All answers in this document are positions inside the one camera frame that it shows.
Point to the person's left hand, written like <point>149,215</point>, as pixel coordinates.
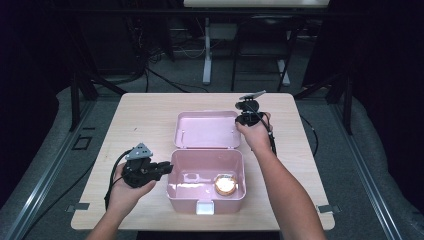
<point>128,196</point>

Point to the person's right hand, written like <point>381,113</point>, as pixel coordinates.
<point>256,136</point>

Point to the black metal frame chair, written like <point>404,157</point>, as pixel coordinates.
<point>263,50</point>

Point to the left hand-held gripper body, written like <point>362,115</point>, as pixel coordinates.
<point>138,173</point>

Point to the aluminium floor rail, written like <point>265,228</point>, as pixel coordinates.
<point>43,180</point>
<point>366,173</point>

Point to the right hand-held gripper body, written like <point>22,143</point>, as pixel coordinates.
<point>248,111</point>

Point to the white desk with white legs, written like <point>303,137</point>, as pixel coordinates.
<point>207,50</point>

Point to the black tape square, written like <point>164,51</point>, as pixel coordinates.
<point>74,142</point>

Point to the toy tart with red berry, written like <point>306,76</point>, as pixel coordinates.
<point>226,185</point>

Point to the black metal stand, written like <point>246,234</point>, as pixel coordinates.
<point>75,100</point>
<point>348,106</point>

